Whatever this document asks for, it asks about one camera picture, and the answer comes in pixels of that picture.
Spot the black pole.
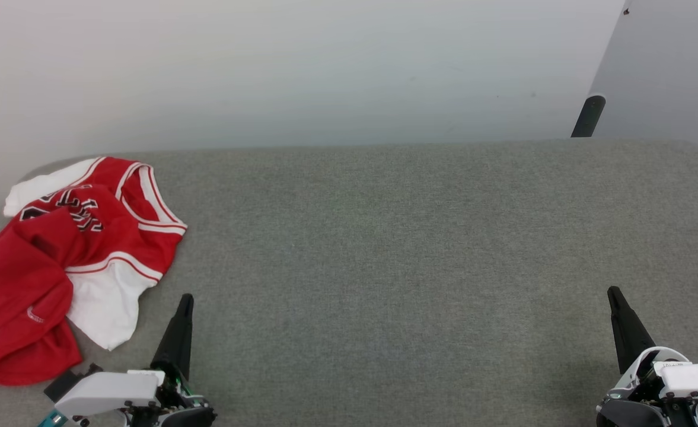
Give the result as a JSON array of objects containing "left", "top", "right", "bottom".
[{"left": 571, "top": 94, "right": 607, "bottom": 138}]

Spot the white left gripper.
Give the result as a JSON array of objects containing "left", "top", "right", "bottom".
[{"left": 55, "top": 293, "right": 216, "bottom": 427}]

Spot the red and white Bulls jersey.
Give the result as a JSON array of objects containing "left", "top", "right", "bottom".
[{"left": 0, "top": 156, "right": 188, "bottom": 386}]

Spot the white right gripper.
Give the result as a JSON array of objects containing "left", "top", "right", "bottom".
[{"left": 596, "top": 286, "right": 698, "bottom": 427}]

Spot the grey fabric sofa cushion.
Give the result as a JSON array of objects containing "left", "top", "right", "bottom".
[{"left": 0, "top": 138, "right": 698, "bottom": 427}]

